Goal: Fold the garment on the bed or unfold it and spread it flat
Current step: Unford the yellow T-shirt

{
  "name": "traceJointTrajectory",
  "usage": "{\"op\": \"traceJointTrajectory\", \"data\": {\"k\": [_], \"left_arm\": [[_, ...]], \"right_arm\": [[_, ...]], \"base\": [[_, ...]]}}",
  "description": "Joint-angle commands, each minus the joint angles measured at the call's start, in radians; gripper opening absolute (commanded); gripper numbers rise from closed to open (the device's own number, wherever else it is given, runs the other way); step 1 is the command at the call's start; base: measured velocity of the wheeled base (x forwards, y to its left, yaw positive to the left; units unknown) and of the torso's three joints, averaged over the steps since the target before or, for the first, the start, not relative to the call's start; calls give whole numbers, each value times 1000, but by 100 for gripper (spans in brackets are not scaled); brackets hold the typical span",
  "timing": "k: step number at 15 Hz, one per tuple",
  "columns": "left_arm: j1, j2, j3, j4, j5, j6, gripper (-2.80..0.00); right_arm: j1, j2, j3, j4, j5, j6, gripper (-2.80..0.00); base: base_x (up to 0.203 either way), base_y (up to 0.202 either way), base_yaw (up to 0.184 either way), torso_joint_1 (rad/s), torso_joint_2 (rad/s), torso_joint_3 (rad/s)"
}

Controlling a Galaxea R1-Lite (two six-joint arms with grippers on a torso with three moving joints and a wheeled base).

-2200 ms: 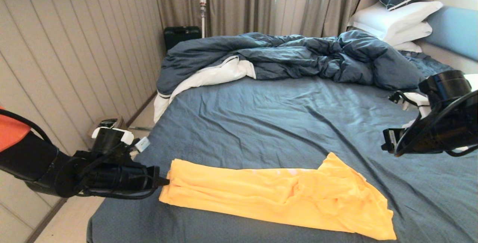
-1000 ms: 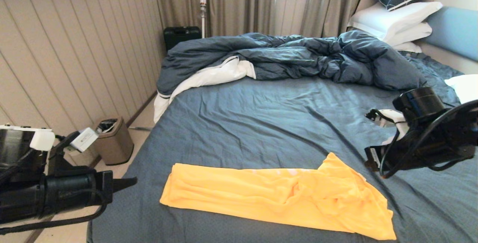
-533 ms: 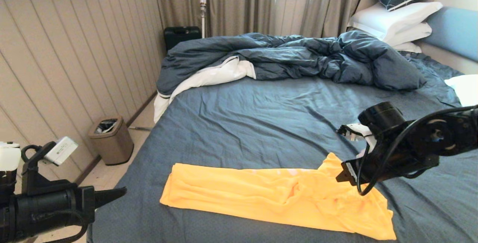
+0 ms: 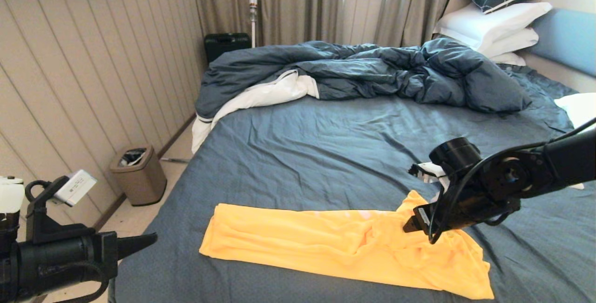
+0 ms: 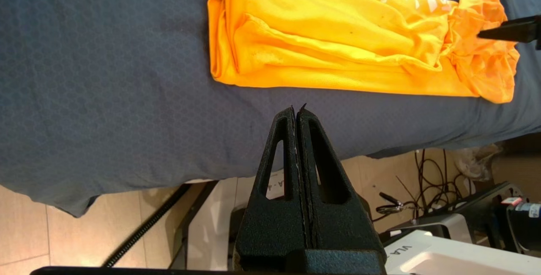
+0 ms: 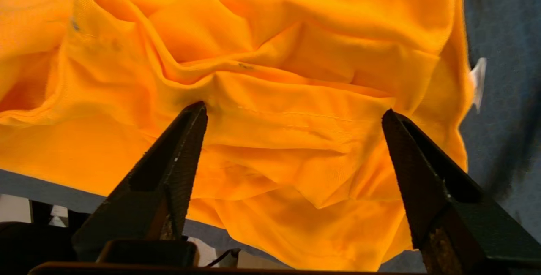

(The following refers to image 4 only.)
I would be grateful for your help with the blue headboard pad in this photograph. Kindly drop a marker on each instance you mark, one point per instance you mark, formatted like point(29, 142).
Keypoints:
point(569, 40)

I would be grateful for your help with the beige bed headboard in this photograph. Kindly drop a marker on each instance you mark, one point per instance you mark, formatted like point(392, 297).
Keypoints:
point(558, 72)

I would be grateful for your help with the dark trash bag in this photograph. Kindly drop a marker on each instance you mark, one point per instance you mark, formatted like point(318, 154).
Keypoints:
point(132, 158)

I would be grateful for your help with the yellow t-shirt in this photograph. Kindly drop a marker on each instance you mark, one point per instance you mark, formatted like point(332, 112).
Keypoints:
point(335, 247)

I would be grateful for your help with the beige trash bin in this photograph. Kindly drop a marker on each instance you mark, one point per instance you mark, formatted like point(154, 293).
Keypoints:
point(139, 182)

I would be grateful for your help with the wide beige curtain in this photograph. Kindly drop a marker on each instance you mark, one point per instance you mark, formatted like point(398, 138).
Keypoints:
point(298, 5)

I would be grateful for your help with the crumpled dark blue duvet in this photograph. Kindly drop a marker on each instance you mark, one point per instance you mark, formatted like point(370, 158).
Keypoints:
point(372, 68)

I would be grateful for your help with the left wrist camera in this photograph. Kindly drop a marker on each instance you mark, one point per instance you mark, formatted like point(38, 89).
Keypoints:
point(77, 186)

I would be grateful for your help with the dark blue bed sheet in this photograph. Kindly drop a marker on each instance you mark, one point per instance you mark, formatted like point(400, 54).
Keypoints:
point(349, 144)

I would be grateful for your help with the small white pillow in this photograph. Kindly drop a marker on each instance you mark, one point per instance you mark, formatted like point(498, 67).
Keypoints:
point(509, 58)

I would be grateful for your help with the narrow beige curtain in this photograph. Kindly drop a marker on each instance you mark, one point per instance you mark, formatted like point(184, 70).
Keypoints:
point(409, 5)

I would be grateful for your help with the white duvet lining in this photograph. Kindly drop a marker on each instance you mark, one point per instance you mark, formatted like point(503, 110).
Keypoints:
point(270, 93)

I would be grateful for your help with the grey metal rod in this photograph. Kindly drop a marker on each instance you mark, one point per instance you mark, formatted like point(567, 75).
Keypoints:
point(176, 160)

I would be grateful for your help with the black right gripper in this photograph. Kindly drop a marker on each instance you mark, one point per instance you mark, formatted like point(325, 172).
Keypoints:
point(470, 196)

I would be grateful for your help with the large white pillow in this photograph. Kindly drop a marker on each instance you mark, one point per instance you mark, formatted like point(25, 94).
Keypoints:
point(490, 21)

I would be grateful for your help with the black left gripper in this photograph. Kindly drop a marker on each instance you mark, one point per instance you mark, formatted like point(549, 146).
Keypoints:
point(51, 261)

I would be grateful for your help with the medium white pillow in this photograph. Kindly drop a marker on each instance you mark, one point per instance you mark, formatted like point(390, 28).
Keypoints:
point(513, 41)

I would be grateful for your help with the black suitcase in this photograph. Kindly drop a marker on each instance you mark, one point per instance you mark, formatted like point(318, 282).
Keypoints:
point(223, 46)

